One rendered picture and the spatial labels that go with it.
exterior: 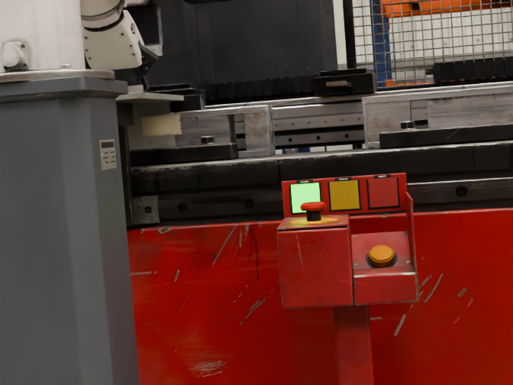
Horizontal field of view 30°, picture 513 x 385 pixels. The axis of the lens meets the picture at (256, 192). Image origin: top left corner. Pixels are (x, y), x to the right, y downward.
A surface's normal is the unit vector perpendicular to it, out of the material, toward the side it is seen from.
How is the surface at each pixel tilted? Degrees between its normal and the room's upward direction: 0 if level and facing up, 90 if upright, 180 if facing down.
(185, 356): 91
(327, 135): 90
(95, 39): 129
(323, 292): 90
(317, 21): 90
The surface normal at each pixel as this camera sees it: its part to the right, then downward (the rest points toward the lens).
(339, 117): -0.19, 0.07
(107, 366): 0.59, 0.01
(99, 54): -0.15, 0.73
